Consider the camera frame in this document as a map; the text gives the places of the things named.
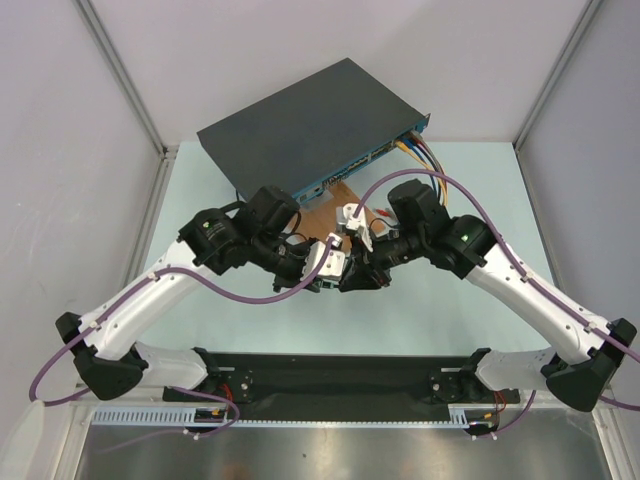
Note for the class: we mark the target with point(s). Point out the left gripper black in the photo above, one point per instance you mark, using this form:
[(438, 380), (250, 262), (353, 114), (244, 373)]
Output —
[(298, 273)]

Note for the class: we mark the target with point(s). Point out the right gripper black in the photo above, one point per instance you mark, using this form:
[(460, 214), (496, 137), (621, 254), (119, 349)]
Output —
[(367, 267)]

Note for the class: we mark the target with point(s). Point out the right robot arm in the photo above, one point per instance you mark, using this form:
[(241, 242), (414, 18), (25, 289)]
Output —
[(585, 350)]

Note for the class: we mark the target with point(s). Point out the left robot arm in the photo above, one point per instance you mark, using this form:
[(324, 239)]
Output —
[(105, 343)]

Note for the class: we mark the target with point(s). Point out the wooden board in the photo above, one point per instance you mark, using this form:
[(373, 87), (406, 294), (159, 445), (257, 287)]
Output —
[(318, 211)]

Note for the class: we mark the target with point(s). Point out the light blue table mat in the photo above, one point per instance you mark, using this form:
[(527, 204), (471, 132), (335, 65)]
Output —
[(424, 311)]

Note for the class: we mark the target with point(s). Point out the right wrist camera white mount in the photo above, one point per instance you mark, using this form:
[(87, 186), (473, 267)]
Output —
[(351, 222)]

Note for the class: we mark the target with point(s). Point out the black network switch blue front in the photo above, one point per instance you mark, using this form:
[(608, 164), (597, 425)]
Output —
[(311, 134)]

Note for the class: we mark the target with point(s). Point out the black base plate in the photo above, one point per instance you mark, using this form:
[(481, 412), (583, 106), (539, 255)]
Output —
[(346, 388)]

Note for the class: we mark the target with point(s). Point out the aluminium rail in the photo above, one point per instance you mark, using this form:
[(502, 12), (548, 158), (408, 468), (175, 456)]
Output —
[(155, 406)]

